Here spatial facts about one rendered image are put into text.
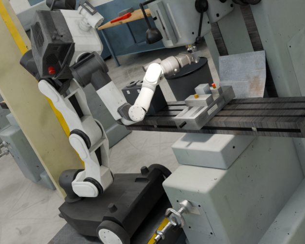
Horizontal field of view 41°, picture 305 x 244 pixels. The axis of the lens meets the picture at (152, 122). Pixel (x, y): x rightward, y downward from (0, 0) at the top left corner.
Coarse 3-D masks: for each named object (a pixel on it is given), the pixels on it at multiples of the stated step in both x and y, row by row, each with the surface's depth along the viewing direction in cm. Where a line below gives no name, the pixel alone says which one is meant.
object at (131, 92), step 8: (136, 80) 255; (128, 88) 252; (136, 88) 246; (160, 88) 249; (128, 96) 255; (136, 96) 250; (152, 96) 245; (160, 96) 249; (152, 104) 245; (160, 104) 249; (152, 112) 248
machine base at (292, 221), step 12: (300, 192) 241; (288, 204) 236; (300, 204) 232; (288, 216) 227; (300, 216) 224; (276, 228) 223; (288, 228) 219; (300, 228) 221; (264, 240) 218; (276, 240) 215; (288, 240) 213; (300, 240) 221
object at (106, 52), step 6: (30, 0) 943; (36, 0) 927; (42, 0) 911; (78, 0) 885; (96, 30) 917; (102, 36) 928; (102, 42) 928; (108, 48) 940; (102, 54) 928; (108, 54) 940
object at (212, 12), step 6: (210, 0) 196; (216, 0) 199; (222, 0) 201; (228, 0) 205; (210, 6) 197; (216, 6) 199; (222, 6) 202; (228, 6) 205; (210, 12) 198; (216, 12) 199; (222, 12) 202; (228, 12) 206; (210, 18) 200; (216, 18) 199
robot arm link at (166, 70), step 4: (156, 60) 203; (160, 60) 202; (164, 60) 200; (148, 64) 202; (160, 64) 201; (164, 64) 198; (168, 64) 199; (144, 68) 201; (164, 68) 199; (168, 68) 198; (164, 72) 199; (168, 72) 199; (172, 72) 200; (160, 76) 199; (168, 76) 202; (160, 80) 203; (156, 84) 205
